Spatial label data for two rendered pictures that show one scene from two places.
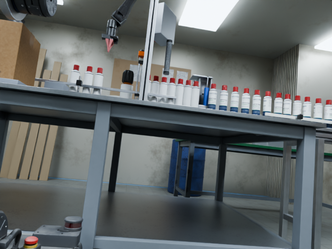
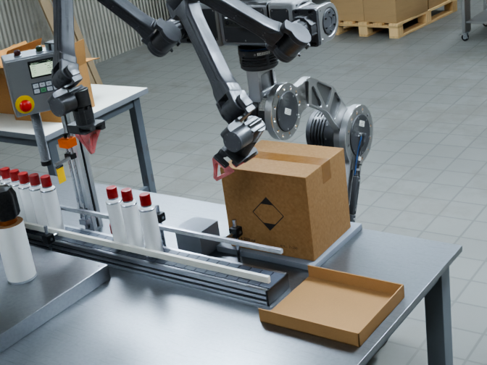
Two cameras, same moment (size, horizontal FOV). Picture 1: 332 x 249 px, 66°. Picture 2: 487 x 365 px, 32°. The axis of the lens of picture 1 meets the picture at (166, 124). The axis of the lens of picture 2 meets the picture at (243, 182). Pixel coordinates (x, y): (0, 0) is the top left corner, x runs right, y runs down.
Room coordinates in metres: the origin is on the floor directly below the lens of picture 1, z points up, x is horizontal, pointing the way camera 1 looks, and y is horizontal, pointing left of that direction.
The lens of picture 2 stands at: (3.00, 2.44, 2.04)
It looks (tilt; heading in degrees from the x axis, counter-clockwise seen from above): 22 degrees down; 224
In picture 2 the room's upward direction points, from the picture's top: 8 degrees counter-clockwise
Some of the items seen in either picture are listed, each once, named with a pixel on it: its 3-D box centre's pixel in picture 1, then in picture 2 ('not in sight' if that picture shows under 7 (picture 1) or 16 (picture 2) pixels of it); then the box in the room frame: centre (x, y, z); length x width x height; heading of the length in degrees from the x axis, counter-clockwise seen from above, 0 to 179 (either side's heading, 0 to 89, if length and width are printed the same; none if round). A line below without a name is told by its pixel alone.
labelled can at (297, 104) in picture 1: (297, 110); not in sight; (1.69, -0.87, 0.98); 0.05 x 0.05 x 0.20
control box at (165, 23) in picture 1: (161, 25); (34, 81); (1.50, 0.09, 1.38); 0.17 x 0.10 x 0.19; 152
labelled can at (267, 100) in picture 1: (267, 106); not in sight; (1.67, -0.65, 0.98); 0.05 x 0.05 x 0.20
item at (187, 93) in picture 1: (186, 96); not in sight; (1.60, -0.12, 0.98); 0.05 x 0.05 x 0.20
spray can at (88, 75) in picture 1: (87, 83); (132, 219); (1.53, 0.50, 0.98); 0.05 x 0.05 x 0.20
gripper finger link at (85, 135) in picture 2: (110, 45); (86, 138); (1.56, 0.40, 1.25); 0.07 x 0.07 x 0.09; 8
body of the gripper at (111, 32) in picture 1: (110, 34); (84, 116); (1.56, 0.41, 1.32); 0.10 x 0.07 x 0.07; 98
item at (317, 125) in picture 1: (115, 116); (58, 284); (1.75, 0.35, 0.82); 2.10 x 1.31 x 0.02; 97
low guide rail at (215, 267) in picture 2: not in sight; (125, 247); (1.57, 0.50, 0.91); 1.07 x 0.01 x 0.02; 97
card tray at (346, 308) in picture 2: not in sight; (332, 303); (1.45, 1.19, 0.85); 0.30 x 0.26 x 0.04; 97
